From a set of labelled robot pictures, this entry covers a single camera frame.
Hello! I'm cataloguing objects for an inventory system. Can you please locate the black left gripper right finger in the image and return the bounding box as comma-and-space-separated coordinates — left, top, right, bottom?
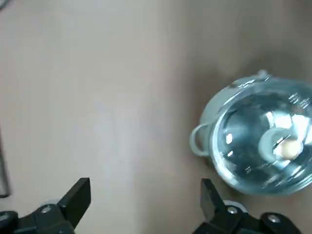
194, 178, 302, 234

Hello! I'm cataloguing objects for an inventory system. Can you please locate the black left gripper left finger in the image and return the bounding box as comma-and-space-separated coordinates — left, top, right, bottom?
0, 177, 92, 234

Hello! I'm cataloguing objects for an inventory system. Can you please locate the glass pot lid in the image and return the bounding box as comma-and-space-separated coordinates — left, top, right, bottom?
210, 78, 312, 197

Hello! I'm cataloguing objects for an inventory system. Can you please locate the stainless steel pot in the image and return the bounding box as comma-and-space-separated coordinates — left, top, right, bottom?
189, 69, 312, 197

